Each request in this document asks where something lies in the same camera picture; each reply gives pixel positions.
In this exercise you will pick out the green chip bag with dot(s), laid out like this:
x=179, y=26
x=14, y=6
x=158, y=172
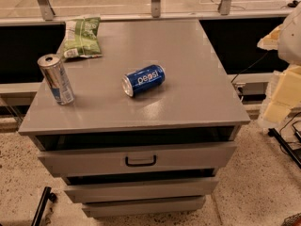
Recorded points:
x=81, y=38

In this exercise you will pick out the silver energy drink can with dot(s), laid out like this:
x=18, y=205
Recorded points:
x=52, y=68

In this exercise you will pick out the grey drawer cabinet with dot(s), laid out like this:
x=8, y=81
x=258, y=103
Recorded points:
x=196, y=103

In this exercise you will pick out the grey bottom drawer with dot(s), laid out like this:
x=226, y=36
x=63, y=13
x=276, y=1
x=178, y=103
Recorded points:
x=153, y=206

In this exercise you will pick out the black bar bottom left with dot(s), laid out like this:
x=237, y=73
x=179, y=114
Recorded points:
x=47, y=196

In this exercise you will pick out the blue pepsi can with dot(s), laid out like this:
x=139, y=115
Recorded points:
x=143, y=79

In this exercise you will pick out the grey top drawer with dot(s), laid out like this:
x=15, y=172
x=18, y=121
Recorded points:
x=105, y=161

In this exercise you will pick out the left metal window bracket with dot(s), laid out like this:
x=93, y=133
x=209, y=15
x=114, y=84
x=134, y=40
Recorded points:
x=46, y=10

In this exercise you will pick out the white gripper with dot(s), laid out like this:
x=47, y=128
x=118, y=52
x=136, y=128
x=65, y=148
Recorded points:
x=292, y=41

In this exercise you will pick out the black floor bar right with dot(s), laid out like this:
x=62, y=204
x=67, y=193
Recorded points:
x=294, y=154

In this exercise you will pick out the middle metal window bracket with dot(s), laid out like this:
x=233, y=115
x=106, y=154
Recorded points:
x=155, y=7

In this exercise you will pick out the black drawer handle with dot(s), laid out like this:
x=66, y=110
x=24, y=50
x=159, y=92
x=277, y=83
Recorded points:
x=140, y=162

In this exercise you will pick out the grey drawer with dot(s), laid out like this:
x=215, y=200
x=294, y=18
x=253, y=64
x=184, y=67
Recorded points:
x=143, y=190
x=105, y=161
x=153, y=206

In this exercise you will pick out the grey middle drawer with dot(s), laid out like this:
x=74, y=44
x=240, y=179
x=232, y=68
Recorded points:
x=143, y=190

